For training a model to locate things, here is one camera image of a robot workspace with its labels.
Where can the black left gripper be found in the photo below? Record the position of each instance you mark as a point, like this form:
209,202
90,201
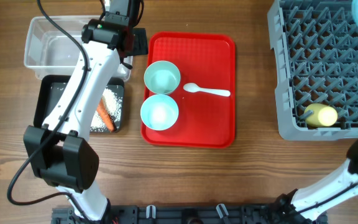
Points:
142,48

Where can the green bowl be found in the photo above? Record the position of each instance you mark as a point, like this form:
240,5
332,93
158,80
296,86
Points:
162,77

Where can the white plastic spoon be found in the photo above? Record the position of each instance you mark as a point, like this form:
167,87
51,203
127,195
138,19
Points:
193,88

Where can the light blue bowl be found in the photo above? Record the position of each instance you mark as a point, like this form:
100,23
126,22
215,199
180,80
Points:
159,112

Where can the orange carrot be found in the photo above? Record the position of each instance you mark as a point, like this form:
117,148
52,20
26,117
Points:
105,116

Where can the yellow cup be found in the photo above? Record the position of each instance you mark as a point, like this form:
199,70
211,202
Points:
320,115

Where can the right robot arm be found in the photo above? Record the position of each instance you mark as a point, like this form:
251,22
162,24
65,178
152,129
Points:
306,205

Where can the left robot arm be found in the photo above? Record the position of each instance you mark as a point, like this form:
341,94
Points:
58,150

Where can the black waste tray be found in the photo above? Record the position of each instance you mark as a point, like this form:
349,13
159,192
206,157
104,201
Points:
51,90

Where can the grey dishwasher rack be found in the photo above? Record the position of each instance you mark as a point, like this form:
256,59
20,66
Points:
316,52

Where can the white rice pile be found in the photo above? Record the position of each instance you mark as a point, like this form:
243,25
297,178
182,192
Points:
113,101

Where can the red plastic tray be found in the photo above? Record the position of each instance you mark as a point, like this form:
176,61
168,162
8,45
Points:
208,60

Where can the clear plastic bin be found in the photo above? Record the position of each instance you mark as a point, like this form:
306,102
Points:
49,52

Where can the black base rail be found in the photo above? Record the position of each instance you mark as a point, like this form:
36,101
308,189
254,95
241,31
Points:
219,214

